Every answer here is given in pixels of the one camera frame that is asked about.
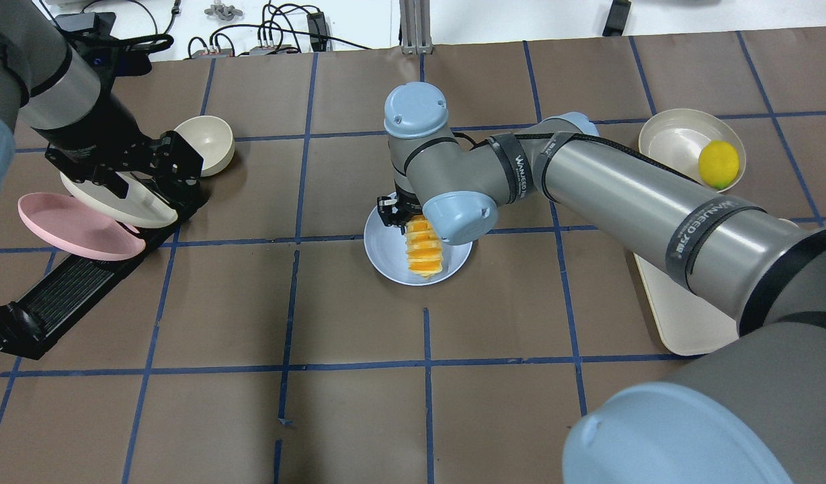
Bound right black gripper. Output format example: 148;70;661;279
376;189;423;231

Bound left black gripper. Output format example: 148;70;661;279
44;120;203;202

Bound blue plate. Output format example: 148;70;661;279
364;208;473;287

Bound sliced bread loaf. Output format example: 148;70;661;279
404;215;444;279

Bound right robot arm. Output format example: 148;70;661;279
383;82;826;483

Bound beige plate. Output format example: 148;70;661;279
60;173;178;229

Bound pink plate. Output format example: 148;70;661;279
17;192;147;261

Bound beige bowl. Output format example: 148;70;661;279
174;114;235;177

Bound black dish rack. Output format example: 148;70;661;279
0;178;206;360

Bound shallow beige dish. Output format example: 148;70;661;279
638;108;747;193

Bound white rectangular tray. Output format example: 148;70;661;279
633;254;739;356

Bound yellow lemon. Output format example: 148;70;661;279
698;140;741;190

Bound black cables bundle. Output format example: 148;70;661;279
97;0;373;61

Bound aluminium frame post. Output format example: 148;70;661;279
399;0;433;55

